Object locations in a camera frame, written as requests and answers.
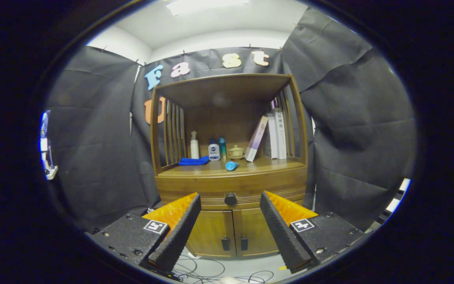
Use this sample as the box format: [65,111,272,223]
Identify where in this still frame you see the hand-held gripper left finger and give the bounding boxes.
[89,192,202,273]

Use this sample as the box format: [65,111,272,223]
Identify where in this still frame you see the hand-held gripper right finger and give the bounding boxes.
[260,191,363,274]

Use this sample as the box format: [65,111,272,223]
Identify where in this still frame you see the wooden drawer with black knob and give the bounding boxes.
[155,170,308,210]

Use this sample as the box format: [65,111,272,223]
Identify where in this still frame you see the wooden cabinet door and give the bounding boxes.
[233,208,279,257]
[186,210,233,258]

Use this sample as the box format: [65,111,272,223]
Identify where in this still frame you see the wooden countertop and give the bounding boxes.
[157,157,306,178]

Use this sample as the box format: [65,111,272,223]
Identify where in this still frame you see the wooden cabinet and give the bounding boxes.
[150,73,309,259]

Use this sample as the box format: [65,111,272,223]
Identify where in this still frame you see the blue folded cloth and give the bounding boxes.
[178,156,210,166]

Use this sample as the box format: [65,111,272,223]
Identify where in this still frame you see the white pump bottle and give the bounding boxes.
[190,131,200,159]

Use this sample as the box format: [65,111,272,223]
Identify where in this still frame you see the white bottle with blue cap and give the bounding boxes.
[208,139,220,161]

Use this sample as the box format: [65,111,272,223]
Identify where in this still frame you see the pink and purple book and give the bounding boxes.
[244,116,269,162]

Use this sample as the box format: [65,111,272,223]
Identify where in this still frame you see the white book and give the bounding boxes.
[273,108,287,159]

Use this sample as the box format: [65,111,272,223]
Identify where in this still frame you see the black and white equipment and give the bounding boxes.
[381,178,411,221]

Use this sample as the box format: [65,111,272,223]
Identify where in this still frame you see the ceiling light panel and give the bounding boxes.
[166,0,250,16]

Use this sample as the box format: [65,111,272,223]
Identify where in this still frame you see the black floor cables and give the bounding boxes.
[172,254,275,284]

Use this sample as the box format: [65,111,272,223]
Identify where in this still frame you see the white wall device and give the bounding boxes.
[40,110,59,181]

